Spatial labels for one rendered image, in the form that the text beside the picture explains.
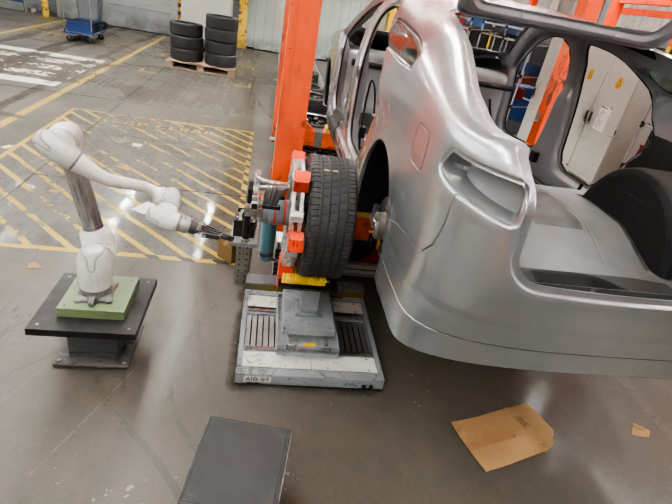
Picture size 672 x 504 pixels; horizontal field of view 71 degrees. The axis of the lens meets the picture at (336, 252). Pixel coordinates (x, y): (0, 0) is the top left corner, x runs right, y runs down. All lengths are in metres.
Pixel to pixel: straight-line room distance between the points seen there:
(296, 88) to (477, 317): 1.65
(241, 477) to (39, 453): 0.98
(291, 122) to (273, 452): 1.75
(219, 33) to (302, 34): 7.97
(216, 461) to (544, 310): 1.30
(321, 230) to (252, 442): 0.98
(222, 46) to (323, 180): 8.54
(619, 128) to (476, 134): 5.33
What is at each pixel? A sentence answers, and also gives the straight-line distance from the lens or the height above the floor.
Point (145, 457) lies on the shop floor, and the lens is 2.42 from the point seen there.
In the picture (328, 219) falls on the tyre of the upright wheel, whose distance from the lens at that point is 2.24.
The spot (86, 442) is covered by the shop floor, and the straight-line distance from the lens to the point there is 2.52.
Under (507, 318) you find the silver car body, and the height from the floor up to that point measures 1.06.
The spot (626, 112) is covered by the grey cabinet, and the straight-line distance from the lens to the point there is 6.79.
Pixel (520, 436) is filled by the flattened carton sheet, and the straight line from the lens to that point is 2.91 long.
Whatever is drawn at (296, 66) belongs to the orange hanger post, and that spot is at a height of 1.54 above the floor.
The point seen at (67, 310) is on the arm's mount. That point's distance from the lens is 2.68.
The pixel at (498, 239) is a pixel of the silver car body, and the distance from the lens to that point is 1.55.
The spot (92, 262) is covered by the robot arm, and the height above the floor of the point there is 0.58.
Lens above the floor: 1.93
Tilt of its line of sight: 29 degrees down
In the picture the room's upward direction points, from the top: 11 degrees clockwise
